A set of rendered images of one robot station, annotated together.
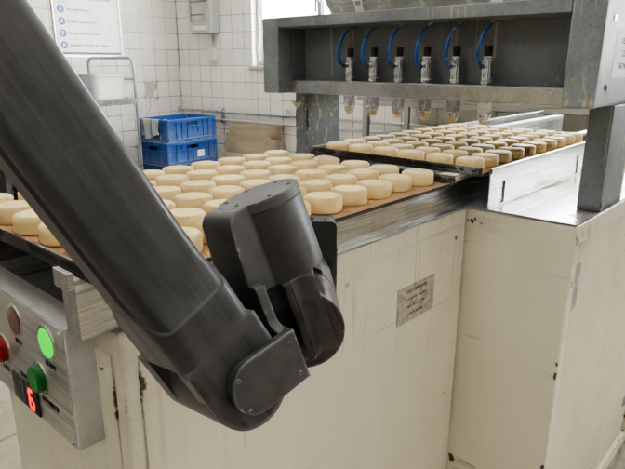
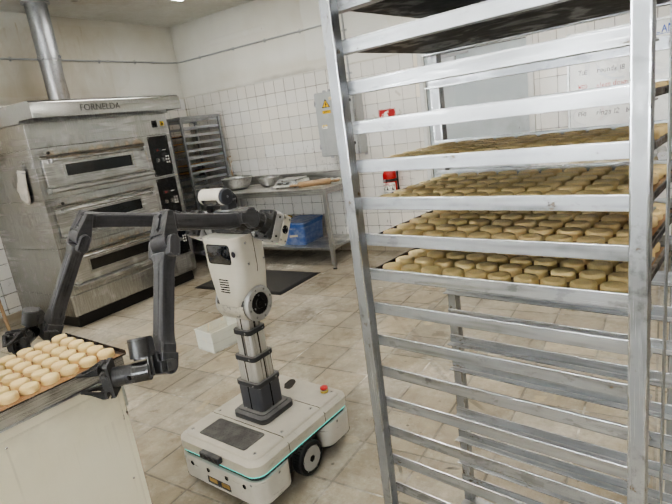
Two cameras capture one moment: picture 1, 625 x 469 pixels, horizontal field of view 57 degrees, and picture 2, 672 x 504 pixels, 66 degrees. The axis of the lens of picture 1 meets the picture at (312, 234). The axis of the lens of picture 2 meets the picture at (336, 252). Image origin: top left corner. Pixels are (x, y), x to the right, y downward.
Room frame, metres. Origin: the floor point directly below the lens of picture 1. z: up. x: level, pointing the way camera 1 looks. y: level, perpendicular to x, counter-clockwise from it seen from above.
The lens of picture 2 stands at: (2.28, 1.10, 1.52)
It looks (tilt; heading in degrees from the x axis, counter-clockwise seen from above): 14 degrees down; 177
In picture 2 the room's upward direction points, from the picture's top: 8 degrees counter-clockwise
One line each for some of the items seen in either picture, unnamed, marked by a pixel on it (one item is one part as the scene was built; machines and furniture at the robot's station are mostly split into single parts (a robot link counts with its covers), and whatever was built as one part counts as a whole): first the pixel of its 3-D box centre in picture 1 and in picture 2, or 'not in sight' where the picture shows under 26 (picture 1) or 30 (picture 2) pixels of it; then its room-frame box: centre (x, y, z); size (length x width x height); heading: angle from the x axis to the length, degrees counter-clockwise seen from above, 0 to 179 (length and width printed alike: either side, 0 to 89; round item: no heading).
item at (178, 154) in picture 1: (179, 150); not in sight; (5.38, 1.24, 0.30); 0.60 x 0.40 x 0.20; 144
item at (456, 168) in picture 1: (461, 143); not in sight; (1.33, -0.34, 0.91); 0.60 x 0.40 x 0.01; 138
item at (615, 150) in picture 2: not in sight; (473, 158); (1.24, 1.46, 1.41); 0.64 x 0.03 x 0.03; 45
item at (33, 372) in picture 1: (39, 378); not in sight; (0.56, 0.30, 0.76); 0.03 x 0.02 x 0.03; 48
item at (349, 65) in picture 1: (345, 71); not in sight; (1.26, -0.07, 1.07); 0.06 x 0.03 x 0.18; 138
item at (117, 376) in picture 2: not in sight; (120, 375); (0.88, 0.50, 0.90); 0.07 x 0.07 x 0.10; 4
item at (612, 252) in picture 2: not in sight; (479, 243); (1.24, 1.46, 1.23); 0.64 x 0.03 x 0.03; 45
